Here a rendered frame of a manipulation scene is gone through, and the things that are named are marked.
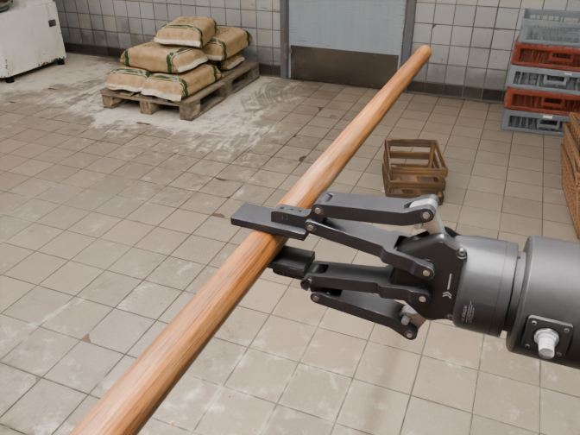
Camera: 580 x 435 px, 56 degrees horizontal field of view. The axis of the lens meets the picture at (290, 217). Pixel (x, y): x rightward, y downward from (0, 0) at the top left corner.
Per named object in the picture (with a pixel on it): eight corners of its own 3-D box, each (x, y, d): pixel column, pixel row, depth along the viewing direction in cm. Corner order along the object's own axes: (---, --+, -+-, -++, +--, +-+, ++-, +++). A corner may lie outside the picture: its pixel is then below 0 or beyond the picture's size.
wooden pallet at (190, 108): (191, 121, 404) (189, 102, 397) (103, 107, 430) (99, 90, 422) (259, 78, 500) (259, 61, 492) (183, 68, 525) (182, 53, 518)
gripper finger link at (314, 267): (330, 266, 49) (329, 292, 51) (278, 255, 51) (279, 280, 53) (324, 274, 48) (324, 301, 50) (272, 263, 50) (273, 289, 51)
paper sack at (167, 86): (180, 106, 396) (178, 84, 387) (140, 99, 409) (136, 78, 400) (224, 79, 443) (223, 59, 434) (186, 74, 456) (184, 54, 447)
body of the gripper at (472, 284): (521, 273, 38) (387, 245, 41) (498, 363, 42) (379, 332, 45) (526, 221, 43) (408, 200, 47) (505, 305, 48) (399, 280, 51)
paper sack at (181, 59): (210, 67, 425) (208, 45, 417) (179, 78, 397) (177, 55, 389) (149, 59, 452) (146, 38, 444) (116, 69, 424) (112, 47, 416)
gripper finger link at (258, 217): (304, 241, 46) (304, 233, 46) (230, 224, 49) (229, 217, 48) (316, 223, 49) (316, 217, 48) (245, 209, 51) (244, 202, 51)
